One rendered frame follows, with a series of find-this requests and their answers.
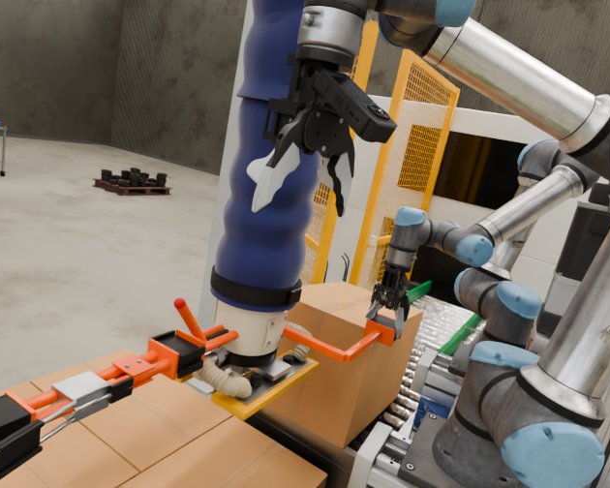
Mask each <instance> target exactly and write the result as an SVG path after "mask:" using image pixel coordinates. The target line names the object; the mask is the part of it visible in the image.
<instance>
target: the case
mask: <svg viewBox="0 0 610 488"><path fill-rule="evenodd" d="M301 288H302V292H301V296H300V301H298V302H297V303H296V305H295V306H294V307H293V308H291V309H289V310H288V318H287V321H288V322H292V323H295V324H298V325H299V326H301V327H303V328H304V329H306V330H307V331H309V332H310V333H311V334H312V336H313V337H314V338H315V339H317V340H320V341H322V342H324V343H326V344H328V345H330V346H332V347H334V348H337V349H339V350H341V351H346V350H348V349H349V348H350V347H352V346H353V345H355V344H356V343H357V342H359V341H360V340H362V339H363V338H364V337H365V336H363V334H364V330H365V325H366V321H367V318H365V316H366V314H367V313H368V311H369V308H370V306H371V298H372V294H373V293H372V292H371V291H368V290H365V289H362V288H359V287H357V286H354V285H351V284H349V283H346V282H343V281H338V282H331V283H324V284H317V285H310V286H303V287H301ZM423 312H424V311H422V310H419V309H416V308H414V307H412V306H411V307H410V312H409V315H408V318H407V320H406V324H405V326H404V329H403V333H402V336H401V339H397V340H396V341H395V342H393V343H392V347H389V346H387V345H385V344H382V343H380V342H376V343H374V344H373V345H372V346H370V347H369V348H368V349H367V350H365V351H364V352H362V353H361V354H360V355H359V356H357V357H356V358H355V359H353V360H352V361H351V362H346V361H344V362H340V361H338V360H336V359H334V358H332V357H329V356H327V355H325V354H323V353H321V352H318V351H315V350H311V351H310V353H308V355H307V357H309V358H311V359H313V360H315V361H317V362H318V363H319V364H320V365H319V368H318V369H317V370H316V371H314V372H313V373H312V374H310V375H309V376H307V377H306V378H304V379H303V380H302V381H300V382H298V383H297V384H296V385H294V386H293V387H291V388H290V389H288V390H287V391H286V392H284V393H283V394H281V395H280V396H279V397H277V398H276V399H274V400H273V401H271V402H270V403H269V404H267V405H266V406H265V407H267V408H269V409H271V410H273V411H274V412H276V413H278V414H280V415H281V416H283V417H285V418H287V419H289V420H290V421H292V422H294V423H296V424H298V425H299V426H301V427H303V428H305V429H307V430H308V431H310V432H312V433H314V434H316V435H317V436H319V437H321V438H323V439H325V440H326V441H328V442H331V443H332V444H334V445H336V446H338V447H340V448H341V449H344V448H345V447H346V446H347V445H348V444H349V443H350V442H351V441H352V440H353V439H354V438H355V437H356V436H357V435H358V434H359V433H360V432H361V431H363V430H364V429H365V428H366V427H367V426H368V425H369V424H370V423H371V422H372V421H373V420H374V419H375V418H376V417H377V416H378V415H379V414H380V413H381V412H382V411H383V410H384V409H385V408H386V407H387V406H388V405H389V404H391V403H392V402H393V401H394V400H395V399H396V398H397V396H398V393H399V390H400V387H401V384H402V380H403V377H404V375H405V372H406V368H407V365H408V362H409V359H410V356H411V352H412V347H413V344H414V340H415V337H416V334H417V331H418V328H419V325H420V322H421V319H422V316H423ZM297 344H299V343H298V342H295V341H293V340H292V339H290V338H288V337H285V336H284V339H283V340H282V341H280V342H279V345H278V349H277V354H276V357H278V356H280V355H281V354H283V353H285V352H287V351H289V350H293V351H294V349H295V348H296V346H297Z"/></svg>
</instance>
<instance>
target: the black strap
mask: <svg viewBox="0 0 610 488"><path fill-rule="evenodd" d="M210 285H211V287H212V288H213V289H214V290H215V291H216V292H218V293H219V294H221V295H223V296H225V297H227V298H229V299H232V300H235V301H238V302H242V303H246V304H251V305H258V306H284V305H291V304H294V303H296V302H298V301H300V296H301V292H302V288H301V286H302V281H301V279H300V278H299V279H298V281H297V283H296V284H295V285H294V286H293V287H290V288H285V289H277V290H275V289H262V288H254V287H249V286H245V285H241V284H237V283H235V282H232V281H230V280H227V279H226V278H224V277H222V276H220V275H218V274H217V273H216V270H215V264H214V265H213V267H212V272H211V278H210Z"/></svg>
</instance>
